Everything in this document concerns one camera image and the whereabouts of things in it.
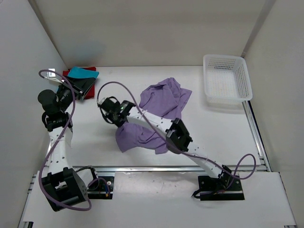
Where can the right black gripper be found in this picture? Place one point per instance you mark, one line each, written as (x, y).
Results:
(119, 123)

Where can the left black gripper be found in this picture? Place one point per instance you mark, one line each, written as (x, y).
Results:
(81, 85)

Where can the red t shirt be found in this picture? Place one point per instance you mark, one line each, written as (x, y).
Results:
(91, 93)

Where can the teal t shirt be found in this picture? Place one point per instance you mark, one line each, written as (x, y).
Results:
(80, 73)

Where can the lavender cloth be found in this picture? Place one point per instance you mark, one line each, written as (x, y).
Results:
(165, 99)

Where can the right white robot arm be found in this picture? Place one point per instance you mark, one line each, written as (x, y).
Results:
(173, 132)

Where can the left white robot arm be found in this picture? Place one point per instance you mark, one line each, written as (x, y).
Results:
(59, 181)

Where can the white plastic basket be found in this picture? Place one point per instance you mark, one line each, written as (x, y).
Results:
(226, 79)

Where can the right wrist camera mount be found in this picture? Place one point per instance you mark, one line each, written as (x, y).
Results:
(98, 101)

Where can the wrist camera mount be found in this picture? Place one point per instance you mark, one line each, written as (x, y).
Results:
(98, 101)
(52, 76)

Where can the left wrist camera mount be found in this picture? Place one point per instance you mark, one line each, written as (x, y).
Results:
(52, 76)

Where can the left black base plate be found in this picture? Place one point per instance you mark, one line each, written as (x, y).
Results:
(102, 187)

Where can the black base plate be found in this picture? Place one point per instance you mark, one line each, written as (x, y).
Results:
(212, 190)
(102, 187)

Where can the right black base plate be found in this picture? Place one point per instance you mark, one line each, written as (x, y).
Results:
(212, 190)

